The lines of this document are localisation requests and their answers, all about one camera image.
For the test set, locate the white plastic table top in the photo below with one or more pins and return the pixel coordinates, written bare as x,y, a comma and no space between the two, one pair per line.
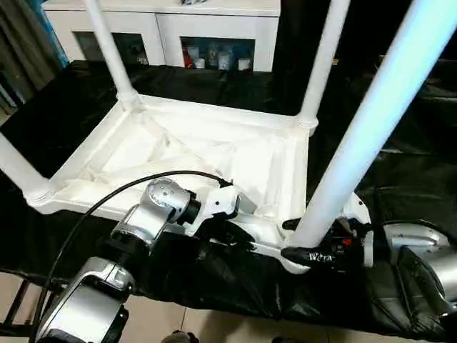
214,143

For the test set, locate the white plastic table leg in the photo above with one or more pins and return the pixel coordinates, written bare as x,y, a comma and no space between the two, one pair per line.
360,143
321,71
107,46
21,168

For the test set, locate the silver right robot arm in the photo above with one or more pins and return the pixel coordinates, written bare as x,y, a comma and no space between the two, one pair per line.
435,264

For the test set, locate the dark robot waist part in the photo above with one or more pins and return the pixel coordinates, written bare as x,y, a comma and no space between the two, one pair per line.
180,337
278,339

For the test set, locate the black mat cover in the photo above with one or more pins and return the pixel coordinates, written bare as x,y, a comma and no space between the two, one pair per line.
410,171

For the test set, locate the small white jar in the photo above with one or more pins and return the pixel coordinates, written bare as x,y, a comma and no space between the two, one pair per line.
224,60
243,64
199,63

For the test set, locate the red bottle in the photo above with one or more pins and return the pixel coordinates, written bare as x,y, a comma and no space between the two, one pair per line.
187,59

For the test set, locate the white glass door cabinet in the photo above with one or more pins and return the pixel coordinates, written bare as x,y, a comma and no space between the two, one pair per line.
214,25

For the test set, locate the dark speckled object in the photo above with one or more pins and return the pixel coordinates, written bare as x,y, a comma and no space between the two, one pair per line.
191,2

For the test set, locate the grey curtain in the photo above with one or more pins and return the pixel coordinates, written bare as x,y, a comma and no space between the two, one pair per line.
25,53

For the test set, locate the black folding stand frame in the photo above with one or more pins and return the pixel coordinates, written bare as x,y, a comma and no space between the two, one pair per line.
18,307

